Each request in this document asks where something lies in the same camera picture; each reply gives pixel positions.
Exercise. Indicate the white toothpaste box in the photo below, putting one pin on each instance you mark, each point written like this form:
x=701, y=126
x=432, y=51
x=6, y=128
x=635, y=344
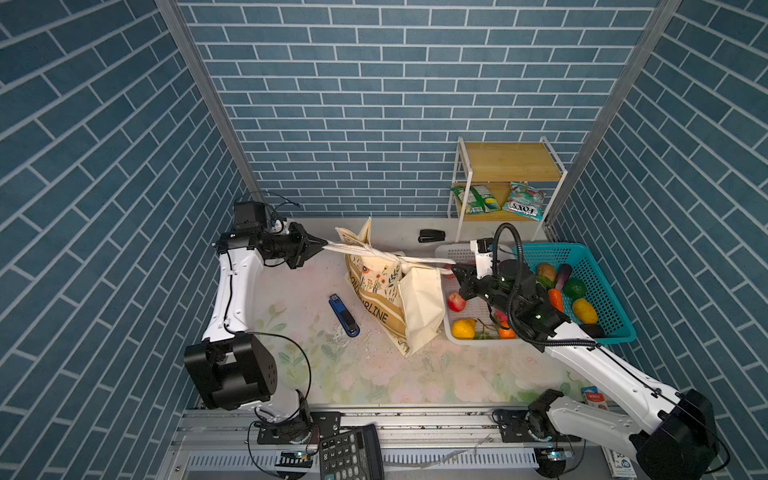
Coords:
x=611, y=431

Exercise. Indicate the aluminium corner post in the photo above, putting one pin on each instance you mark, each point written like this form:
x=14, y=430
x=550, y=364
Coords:
x=652, y=32
x=172, y=16

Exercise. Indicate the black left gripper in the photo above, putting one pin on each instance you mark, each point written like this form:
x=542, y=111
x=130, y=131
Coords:
x=299, y=247

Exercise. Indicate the small orange fruit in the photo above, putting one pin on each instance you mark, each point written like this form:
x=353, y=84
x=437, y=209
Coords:
x=506, y=333

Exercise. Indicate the blue stapler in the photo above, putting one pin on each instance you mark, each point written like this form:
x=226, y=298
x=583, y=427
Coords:
x=344, y=316

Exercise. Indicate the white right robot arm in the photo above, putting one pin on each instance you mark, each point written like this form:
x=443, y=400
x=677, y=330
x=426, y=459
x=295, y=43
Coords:
x=667, y=433

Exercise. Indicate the black calculator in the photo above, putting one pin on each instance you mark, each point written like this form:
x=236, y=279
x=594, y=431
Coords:
x=353, y=454

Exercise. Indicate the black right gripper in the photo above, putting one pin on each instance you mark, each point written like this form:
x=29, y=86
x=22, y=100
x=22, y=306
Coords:
x=469, y=284

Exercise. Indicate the black small device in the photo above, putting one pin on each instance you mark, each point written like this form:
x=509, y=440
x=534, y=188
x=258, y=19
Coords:
x=431, y=236

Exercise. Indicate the purple eggplant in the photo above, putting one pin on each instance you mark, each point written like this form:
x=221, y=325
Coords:
x=563, y=275

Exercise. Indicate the brown potato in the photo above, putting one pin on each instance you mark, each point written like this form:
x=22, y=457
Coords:
x=546, y=271

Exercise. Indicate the aluminium corner post left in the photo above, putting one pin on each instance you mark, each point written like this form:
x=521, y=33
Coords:
x=172, y=16

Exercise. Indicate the white plastic fruit basket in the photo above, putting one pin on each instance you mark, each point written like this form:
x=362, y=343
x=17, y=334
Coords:
x=485, y=332

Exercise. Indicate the teal plastic vegetable basket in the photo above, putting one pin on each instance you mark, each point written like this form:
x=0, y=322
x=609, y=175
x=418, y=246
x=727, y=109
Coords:
x=611, y=315

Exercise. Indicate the orange carrot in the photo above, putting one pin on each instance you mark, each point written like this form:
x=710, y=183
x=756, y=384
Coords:
x=556, y=299

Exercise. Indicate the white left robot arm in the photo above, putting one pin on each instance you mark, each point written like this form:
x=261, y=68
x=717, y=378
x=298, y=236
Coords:
x=230, y=367

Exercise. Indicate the red apple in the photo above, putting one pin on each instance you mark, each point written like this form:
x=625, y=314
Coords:
x=456, y=302

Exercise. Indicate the teal foxs candy bag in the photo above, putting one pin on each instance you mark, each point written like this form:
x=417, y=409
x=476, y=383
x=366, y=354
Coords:
x=525, y=200

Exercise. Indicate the green snack bag lower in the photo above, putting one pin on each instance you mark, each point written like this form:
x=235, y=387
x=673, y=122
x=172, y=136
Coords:
x=479, y=200

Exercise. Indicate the floral table mat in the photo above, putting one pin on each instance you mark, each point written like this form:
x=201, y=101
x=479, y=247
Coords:
x=314, y=354

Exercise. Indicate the aluminium corner post right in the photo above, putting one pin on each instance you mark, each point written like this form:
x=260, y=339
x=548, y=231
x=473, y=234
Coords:
x=652, y=32

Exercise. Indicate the cream floral tote bag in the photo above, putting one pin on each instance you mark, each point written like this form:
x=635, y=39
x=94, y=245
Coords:
x=404, y=294

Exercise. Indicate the green round vegetable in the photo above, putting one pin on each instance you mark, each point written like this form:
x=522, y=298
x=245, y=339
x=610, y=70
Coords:
x=575, y=289

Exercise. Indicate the yellow lemon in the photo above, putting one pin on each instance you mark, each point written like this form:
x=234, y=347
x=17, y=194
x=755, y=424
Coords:
x=464, y=329

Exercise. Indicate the white wooden shelf rack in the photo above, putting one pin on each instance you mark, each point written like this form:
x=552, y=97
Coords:
x=495, y=166

